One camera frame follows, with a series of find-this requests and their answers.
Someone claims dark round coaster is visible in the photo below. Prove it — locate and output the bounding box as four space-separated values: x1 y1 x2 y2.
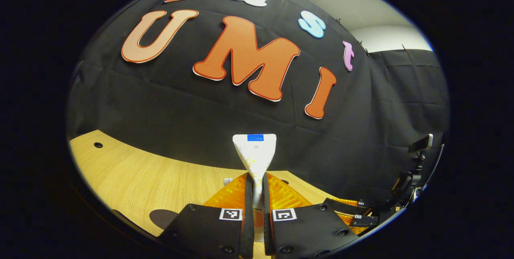
149 209 181 230

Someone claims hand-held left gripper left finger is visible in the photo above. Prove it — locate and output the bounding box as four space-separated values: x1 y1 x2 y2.
159 173 255 259

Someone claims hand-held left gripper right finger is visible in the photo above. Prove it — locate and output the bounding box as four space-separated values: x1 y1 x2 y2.
262 173 359 257

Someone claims black backdrop cloth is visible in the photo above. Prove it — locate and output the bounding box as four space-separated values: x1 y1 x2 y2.
66 0 450 215

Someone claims white toothpaste tube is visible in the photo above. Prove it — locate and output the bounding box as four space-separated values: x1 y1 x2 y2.
233 133 277 243

